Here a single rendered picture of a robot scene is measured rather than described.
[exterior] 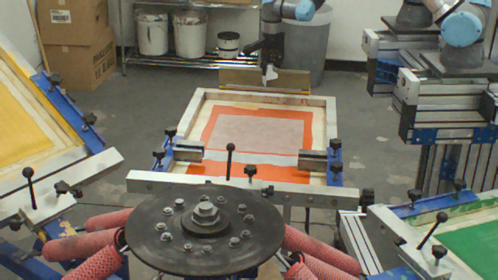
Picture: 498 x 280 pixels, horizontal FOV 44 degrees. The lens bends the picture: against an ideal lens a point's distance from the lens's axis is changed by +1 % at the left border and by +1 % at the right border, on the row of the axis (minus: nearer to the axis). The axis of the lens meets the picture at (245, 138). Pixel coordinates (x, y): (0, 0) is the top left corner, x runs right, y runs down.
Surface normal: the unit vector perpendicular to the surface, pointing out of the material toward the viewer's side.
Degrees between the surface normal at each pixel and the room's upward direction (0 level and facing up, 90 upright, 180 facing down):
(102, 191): 0
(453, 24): 95
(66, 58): 90
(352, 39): 90
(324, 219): 0
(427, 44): 90
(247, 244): 0
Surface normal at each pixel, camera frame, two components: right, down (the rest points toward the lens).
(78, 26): -0.04, 0.45
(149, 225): 0.03, -0.90
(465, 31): -0.36, 0.48
